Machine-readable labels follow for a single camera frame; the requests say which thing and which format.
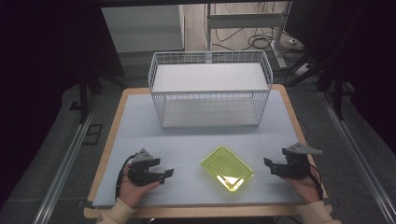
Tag white wire shelf rack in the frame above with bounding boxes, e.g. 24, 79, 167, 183
148, 49, 275, 130

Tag yellow-green plastic tray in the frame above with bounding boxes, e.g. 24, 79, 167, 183
200, 146, 255, 193

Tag white cabinet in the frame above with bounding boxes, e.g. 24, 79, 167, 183
100, 4, 187, 54

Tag aluminium floor rail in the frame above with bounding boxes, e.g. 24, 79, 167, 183
319, 91, 396, 224
32, 101, 98, 224

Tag white power strip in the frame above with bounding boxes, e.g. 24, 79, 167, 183
293, 63, 313, 77

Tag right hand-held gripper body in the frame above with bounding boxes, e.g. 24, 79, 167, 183
270, 142, 324, 180

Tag white metal desk frame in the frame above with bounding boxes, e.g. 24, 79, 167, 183
205, 0, 294, 70

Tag black metal stand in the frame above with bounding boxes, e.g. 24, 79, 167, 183
285, 60, 356, 121
68, 69, 105, 124

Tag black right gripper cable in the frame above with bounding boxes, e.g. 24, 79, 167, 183
307, 161, 324, 202

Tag person's right hand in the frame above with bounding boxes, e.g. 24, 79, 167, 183
280, 170, 322, 205

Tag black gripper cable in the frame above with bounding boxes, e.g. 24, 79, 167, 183
115, 153, 138, 200
307, 161, 324, 202

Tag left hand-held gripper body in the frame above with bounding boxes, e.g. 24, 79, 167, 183
126, 147, 166, 188

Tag person's left hand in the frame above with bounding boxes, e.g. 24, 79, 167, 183
119, 163, 162, 209

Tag black floor plate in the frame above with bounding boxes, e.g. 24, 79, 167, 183
81, 123, 104, 146

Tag black floor cables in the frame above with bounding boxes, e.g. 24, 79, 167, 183
214, 27, 307, 63

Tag dark curtain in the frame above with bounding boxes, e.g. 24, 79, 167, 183
284, 0, 396, 157
0, 0, 126, 209

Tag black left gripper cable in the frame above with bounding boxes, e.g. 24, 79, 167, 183
115, 153, 138, 200

